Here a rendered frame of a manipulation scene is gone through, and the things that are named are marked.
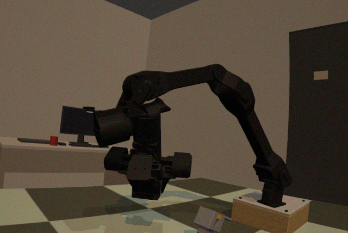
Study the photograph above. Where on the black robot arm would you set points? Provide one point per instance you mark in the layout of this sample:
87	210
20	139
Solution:
132	117

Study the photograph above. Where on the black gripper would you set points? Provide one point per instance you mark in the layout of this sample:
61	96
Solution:
179	165

